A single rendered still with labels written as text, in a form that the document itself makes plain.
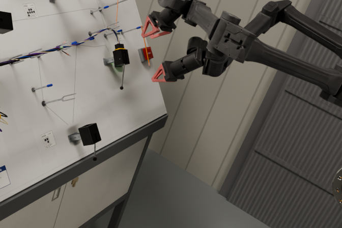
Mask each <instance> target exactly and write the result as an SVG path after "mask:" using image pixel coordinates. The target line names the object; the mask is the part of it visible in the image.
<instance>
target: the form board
mask: <svg viewBox="0 0 342 228"><path fill-rule="evenodd" d="M54 1H55V3H51V2H49V0H0V11H3V12H9V13H11V14H12V22H13V30H12V31H10V32H7V33H5V34H0V63H1V62H4V61H8V60H9V58H12V57H14V56H17V55H20V54H22V56H25V55H28V54H29V52H31V51H34V50H37V49H40V48H41V50H38V51H35V52H32V53H36V52H40V51H45V50H49V49H53V48H55V47H56V46H57V45H60V44H62V43H63V42H65V41H66V42H68V43H67V44H70V43H72V42H75V41H76V42H81V41H84V40H86V39H87V38H89V37H91V36H89V32H95V31H98V30H101V29H104V28H106V27H107V26H108V25H110V24H113V23H116V17H117V22H119V23H117V26H120V27H118V28H117V29H120V28H121V29H122V31H123V32H125V31H128V30H131V29H134V28H137V27H139V26H141V25H142V23H141V19H140V16H139V12H138V9H137V5H136V2H135V0H127V1H124V2H121V3H118V14H117V4H116V5H113V6H110V7H108V8H106V9H102V11H101V12H100V11H97V12H94V13H93V14H91V13H90V11H95V10H98V8H99V7H100V8H103V7H105V6H108V5H111V4H114V3H117V2H119V1H122V0H54ZM28 3H34V5H35V8H36V11H37V14H38V18H32V19H27V16H26V13H25V11H24V8H23V5H22V4H28ZM110 33H113V31H112V30H105V31H102V32H101V33H99V34H98V35H96V36H94V40H89V41H86V42H84V43H81V44H80V45H77V46H72V47H70V48H68V49H67V50H63V51H64V52H66V53H68V54H69V55H70V56H69V55H66V54H65V53H64V52H62V51H53V52H49V53H46V54H44V55H41V56H40V57H39V58H38V57H36V58H33V59H31V58H27V59H24V61H23V62H20V63H17V64H14V65H10V64H7V65H4V66H2V67H1V66H0V112H2V113H4V114H6V115H7V116H8V117H3V116H1V117H2V118H3V119H4V120H6V121H7V122H8V124H5V123H2V122H0V129H1V130H2V132H0V166H3V165H6V168H7V172H8V175H9V178H10V181H11V185H9V186H7V187H5V188H3V189H1V190H0V202H1V201H3V200H5V199H7V198H9V197H11V196H13V195H15V194H16V193H18V192H20V191H22V190H24V189H26V188H28V187H30V186H31V185H33V184H35V183H37V182H39V181H41V180H43V179H45V178H46V177H48V176H50V175H52V174H54V173H56V172H58V171H60V170H62V169H63V168H65V167H67V166H69V165H71V164H73V163H75V162H77V161H78V160H80V159H82V158H84V157H85V156H87V155H89V154H91V153H93V152H94V144H93V145H88V146H83V143H82V140H81V139H80V140H75V141H73V142H71V143H69V139H68V136H69V135H71V134H73V133H75V132H77V133H79V130H78V129H79V128H80V127H82V126H85V125H87V124H92V123H97V127H98V130H99V133H100V136H101V141H99V142H97V143H96V151H97V150H99V149H101V148H102V147H104V146H106V145H108V144H110V143H112V142H114V141H116V140H117V139H119V138H121V137H123V136H125V135H127V134H129V133H131V132H132V131H134V130H136V129H138V128H140V127H142V126H144V125H146V124H147V123H149V122H151V121H153V120H155V119H157V118H159V117H161V116H163V115H164V114H166V113H167V111H166V107H165V104H164V100H163V96H162V93H161V89H160V86H159V82H152V79H151V78H152V77H153V75H154V74H155V73H156V72H155V68H154V65H153V61H152V59H150V60H149V63H150V66H149V63H148V60H147V61H144V62H141V60H140V56H139V53H138V49H141V48H144V47H145V43H144V39H143V37H142V36H141V34H142V29H141V28H139V29H135V30H132V31H129V32H126V33H123V37H124V40H122V41H119V42H120V44H124V48H125V49H127V50H128V55H129V62H130V64H128V65H125V70H124V78H123V89H122V90H120V86H121V84H122V75H123V68H124V66H122V67H115V64H114V63H112V65H104V62H103V58H105V59H107V58H110V57H113V51H115V45H116V44H118V41H117V39H116V36H115V34H111V35H108V36H106V38H105V37H104V34H110ZM67 44H64V45H67ZM64 45H62V46H64ZM60 47H61V46H60ZM32 53H30V54H32ZM22 56H19V57H22ZM19 57H16V58H19ZM16 58H13V59H16ZM48 84H52V85H53V86H51V87H46V88H42V89H38V90H35V92H32V88H35V89H36V88H40V87H43V86H46V85H48ZM74 93H76V94H75V95H71V96H67V97H64V98H63V100H67V99H71V98H75V99H73V100H68V101H64V102H63V101H62V100H61V101H56V102H52V103H48V104H46V105H45V106H42V101H45V102H48V101H52V100H56V99H61V98H62V97H63V96H66V95H70V94H74ZM50 130H52V132H53V135H54V138H55V141H56V145H55V146H53V147H51V148H49V149H47V150H46V149H45V146H44V143H43V140H42V137H41V135H42V134H44V133H46V132H48V131H50Z"/></svg>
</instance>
